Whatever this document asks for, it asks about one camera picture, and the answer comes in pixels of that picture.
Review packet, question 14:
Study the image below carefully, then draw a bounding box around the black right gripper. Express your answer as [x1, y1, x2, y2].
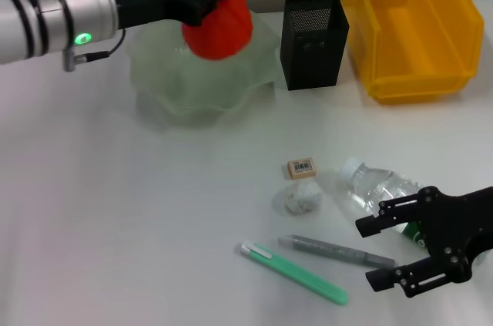
[354, 186, 493, 299]

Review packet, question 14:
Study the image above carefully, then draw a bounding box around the orange mandarin fruit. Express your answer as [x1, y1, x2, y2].
[181, 0, 254, 61]

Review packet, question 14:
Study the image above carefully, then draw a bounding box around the clear green-label water bottle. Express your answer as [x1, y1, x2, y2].
[338, 156, 493, 267]

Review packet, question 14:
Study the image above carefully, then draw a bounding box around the mint green pen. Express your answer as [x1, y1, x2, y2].
[241, 240, 350, 306]

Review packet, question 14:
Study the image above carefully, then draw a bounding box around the white paper ball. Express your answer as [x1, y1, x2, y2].
[283, 181, 323, 215]

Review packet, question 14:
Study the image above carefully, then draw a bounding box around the grey marker pen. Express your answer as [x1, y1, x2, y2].
[278, 234, 396, 270]

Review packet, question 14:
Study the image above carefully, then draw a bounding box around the green glass fruit bowl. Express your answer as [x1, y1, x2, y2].
[129, 5, 281, 129]

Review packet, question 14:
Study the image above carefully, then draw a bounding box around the beige eraser with barcode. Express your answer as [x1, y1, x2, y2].
[287, 157, 320, 180]

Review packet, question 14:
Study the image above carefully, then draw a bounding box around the black mesh pen holder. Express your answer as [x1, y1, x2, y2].
[280, 0, 350, 91]

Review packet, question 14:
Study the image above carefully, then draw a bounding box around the yellow plastic bin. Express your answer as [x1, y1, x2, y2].
[341, 0, 485, 106]

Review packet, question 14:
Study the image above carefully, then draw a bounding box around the left gripper cable with plug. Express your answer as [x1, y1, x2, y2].
[72, 28, 126, 63]

